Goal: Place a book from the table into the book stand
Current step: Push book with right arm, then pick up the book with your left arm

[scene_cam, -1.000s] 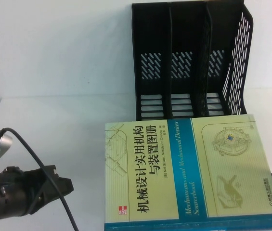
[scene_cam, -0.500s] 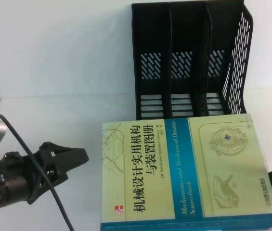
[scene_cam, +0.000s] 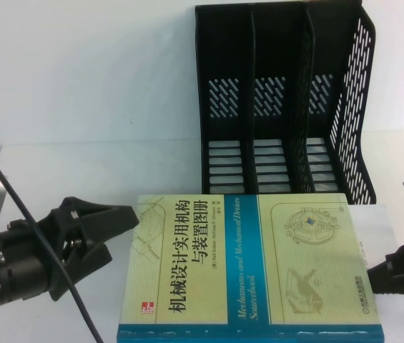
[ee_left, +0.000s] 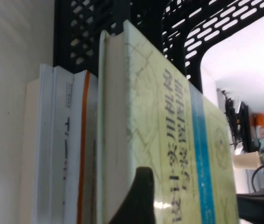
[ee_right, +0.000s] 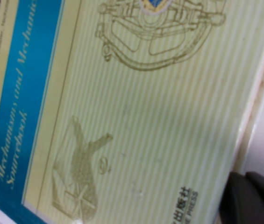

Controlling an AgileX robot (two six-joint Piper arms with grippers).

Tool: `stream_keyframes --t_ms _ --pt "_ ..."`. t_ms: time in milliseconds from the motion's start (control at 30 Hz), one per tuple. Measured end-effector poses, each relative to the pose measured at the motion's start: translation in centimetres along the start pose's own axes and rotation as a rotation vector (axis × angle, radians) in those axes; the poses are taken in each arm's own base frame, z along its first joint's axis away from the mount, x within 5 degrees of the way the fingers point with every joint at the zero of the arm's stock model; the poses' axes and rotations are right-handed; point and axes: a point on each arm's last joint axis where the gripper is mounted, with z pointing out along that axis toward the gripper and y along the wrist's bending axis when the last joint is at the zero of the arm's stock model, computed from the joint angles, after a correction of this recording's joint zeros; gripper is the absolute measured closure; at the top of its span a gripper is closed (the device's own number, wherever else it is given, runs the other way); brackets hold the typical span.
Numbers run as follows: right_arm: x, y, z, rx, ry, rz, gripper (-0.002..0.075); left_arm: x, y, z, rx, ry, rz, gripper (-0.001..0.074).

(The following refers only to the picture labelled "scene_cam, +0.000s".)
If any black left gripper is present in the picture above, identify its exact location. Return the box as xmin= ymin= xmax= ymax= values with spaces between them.
xmin=4 ymin=195 xmax=142 ymax=302

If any black plastic book stand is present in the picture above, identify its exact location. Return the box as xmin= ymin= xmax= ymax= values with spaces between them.
xmin=194 ymin=2 xmax=378 ymax=207

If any yellow-green mechanical design book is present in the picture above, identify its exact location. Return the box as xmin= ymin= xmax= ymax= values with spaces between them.
xmin=116 ymin=192 xmax=385 ymax=343

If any black camera cable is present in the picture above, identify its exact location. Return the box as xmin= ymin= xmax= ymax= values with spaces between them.
xmin=0 ymin=162 xmax=104 ymax=343

